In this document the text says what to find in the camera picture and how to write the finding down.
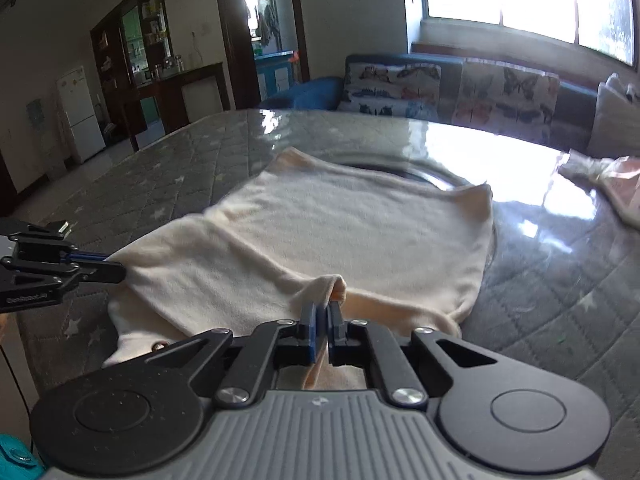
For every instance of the cream garment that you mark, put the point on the cream garment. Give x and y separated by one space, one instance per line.
325 220

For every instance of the teal plastic object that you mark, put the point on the teal plastic object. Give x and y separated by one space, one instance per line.
17 460

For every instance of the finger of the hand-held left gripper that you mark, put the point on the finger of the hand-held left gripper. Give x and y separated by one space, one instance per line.
75 272
40 245

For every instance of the grey cushion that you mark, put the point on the grey cushion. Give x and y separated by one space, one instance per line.
616 120

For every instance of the blue and white cabinet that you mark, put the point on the blue and white cabinet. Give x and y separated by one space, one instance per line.
272 76

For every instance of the white pink plastic bag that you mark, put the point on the white pink plastic bag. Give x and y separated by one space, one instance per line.
615 185

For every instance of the butterfly print cushion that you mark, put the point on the butterfly print cushion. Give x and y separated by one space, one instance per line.
390 91
505 100

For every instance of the dark wooden door frame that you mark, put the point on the dark wooden door frame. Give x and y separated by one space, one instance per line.
227 35

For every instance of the dark wooden cabinet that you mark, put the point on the dark wooden cabinet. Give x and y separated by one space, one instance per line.
112 60

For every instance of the white refrigerator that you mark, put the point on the white refrigerator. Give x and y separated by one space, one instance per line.
80 115

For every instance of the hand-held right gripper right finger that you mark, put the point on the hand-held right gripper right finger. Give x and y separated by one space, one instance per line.
334 332

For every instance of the blue sofa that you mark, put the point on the blue sofa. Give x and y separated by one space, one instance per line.
310 92

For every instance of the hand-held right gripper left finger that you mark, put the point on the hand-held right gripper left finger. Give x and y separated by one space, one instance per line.
308 332

